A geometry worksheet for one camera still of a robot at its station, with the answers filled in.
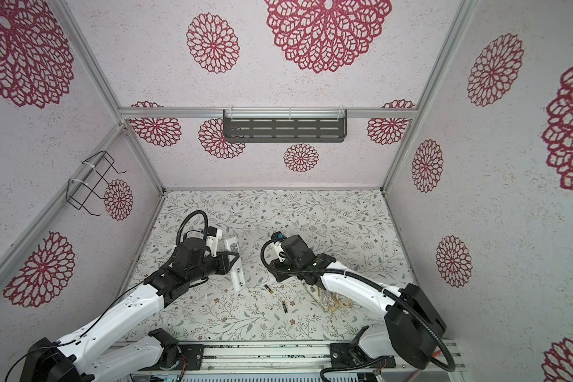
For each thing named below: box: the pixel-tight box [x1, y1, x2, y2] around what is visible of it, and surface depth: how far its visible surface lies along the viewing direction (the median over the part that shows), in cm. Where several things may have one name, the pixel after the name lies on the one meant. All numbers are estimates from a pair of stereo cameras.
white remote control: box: [225, 236, 246, 293], surface depth 79 cm
